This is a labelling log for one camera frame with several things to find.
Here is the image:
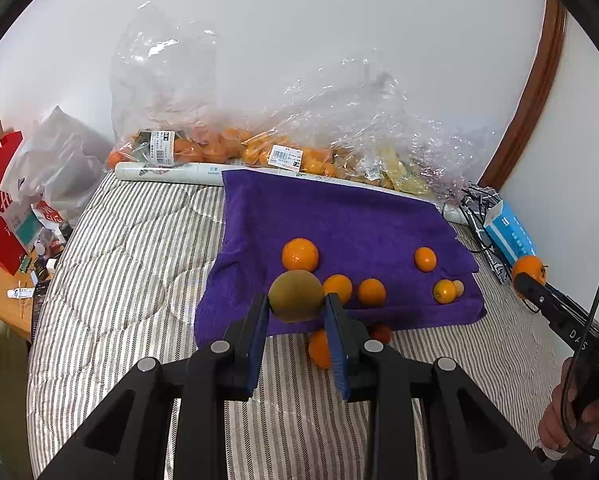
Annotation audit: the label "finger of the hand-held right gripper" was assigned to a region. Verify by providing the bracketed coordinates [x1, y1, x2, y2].
[513, 271, 587, 333]
[538, 259, 599, 332]

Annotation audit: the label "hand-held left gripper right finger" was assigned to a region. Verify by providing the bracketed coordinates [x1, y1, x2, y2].
[324, 292, 550, 480]

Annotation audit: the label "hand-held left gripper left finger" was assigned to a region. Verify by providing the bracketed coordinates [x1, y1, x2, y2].
[40, 292, 271, 480]

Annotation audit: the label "large orange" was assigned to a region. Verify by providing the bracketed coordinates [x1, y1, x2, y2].
[511, 255, 547, 301]

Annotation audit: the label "yellow-green round fruit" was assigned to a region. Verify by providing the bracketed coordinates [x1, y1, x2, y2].
[268, 269, 325, 324]

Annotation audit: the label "person's right hand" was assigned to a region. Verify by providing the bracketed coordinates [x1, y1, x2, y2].
[538, 357, 599, 461]

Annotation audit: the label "blue tissue pack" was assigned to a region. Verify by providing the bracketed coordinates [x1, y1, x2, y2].
[482, 201, 537, 267]

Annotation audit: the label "black white patterned bag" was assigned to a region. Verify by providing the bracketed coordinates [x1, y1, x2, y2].
[459, 182, 515, 286]

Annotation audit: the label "purple towel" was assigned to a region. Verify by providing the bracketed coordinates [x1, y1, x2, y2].
[194, 169, 487, 348]

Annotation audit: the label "striped quilt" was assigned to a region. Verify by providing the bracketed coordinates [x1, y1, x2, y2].
[27, 175, 595, 480]

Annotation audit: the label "clear bag of yellow fruit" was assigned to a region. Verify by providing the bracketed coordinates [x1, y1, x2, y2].
[329, 110, 500, 200]

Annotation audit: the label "white paper roll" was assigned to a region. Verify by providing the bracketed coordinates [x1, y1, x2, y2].
[114, 161, 467, 223]

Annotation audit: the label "clear bag of oranges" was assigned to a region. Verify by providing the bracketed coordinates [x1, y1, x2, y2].
[230, 60, 410, 178]
[107, 10, 230, 170]

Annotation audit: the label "wooden side table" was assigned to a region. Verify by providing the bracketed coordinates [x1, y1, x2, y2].
[0, 255, 45, 342]

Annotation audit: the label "white plastic bag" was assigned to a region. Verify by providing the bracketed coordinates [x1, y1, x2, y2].
[12, 106, 114, 254]

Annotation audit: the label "black cables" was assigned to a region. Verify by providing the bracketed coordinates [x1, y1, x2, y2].
[460, 187, 543, 313]

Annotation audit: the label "wooden door frame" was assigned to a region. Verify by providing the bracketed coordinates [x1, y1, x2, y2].
[477, 0, 567, 193]

